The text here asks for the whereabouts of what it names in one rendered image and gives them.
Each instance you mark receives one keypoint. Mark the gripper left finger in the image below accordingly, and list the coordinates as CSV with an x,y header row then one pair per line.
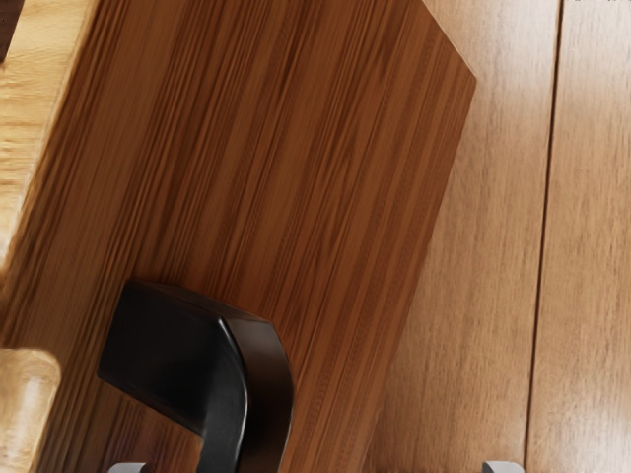
x,y
127,468

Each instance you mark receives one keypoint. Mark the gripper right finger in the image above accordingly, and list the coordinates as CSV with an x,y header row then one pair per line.
x,y
500,467

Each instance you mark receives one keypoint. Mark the small wooden drawer cabinet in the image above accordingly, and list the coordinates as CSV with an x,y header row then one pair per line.
x,y
256,177

